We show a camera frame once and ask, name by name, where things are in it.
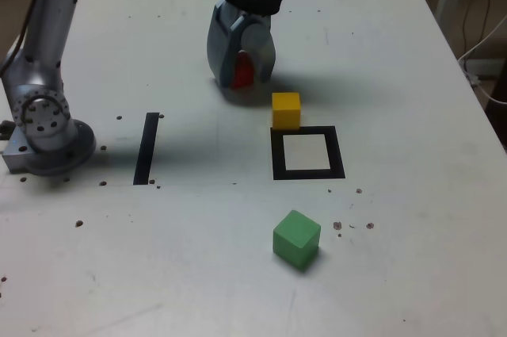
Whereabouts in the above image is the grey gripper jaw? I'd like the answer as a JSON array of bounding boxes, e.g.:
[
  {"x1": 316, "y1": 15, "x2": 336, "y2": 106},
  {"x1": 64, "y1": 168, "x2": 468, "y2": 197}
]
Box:
[
  {"x1": 206, "y1": 0, "x2": 249, "y2": 90},
  {"x1": 238, "y1": 17, "x2": 277, "y2": 84}
]

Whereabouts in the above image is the red cube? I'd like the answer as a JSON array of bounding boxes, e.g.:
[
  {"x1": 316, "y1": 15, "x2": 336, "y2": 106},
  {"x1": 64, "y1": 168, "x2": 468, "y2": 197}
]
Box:
[{"x1": 232, "y1": 51, "x2": 255, "y2": 90}]

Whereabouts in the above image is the yellow cube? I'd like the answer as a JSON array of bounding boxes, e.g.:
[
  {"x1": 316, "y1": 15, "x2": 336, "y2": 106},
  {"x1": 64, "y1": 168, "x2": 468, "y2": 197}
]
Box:
[{"x1": 271, "y1": 91, "x2": 302, "y2": 131}]

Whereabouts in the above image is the green cube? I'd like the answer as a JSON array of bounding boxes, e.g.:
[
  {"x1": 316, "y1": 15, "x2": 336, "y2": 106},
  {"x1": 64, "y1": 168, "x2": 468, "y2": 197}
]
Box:
[{"x1": 272, "y1": 209, "x2": 322, "y2": 273}]

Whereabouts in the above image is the black tape square outline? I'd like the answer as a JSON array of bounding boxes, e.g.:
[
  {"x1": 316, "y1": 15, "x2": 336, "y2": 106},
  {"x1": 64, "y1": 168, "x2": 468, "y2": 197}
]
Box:
[{"x1": 270, "y1": 125, "x2": 346, "y2": 182}]

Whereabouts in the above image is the black tape strip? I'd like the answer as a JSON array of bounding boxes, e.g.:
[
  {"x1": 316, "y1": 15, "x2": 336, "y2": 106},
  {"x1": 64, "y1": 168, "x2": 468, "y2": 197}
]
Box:
[{"x1": 132, "y1": 112, "x2": 160, "y2": 186}]

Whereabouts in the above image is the white cable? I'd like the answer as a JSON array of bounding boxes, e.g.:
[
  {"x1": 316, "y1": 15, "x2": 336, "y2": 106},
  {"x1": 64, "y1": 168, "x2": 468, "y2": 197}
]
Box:
[{"x1": 457, "y1": 14, "x2": 507, "y2": 105}]

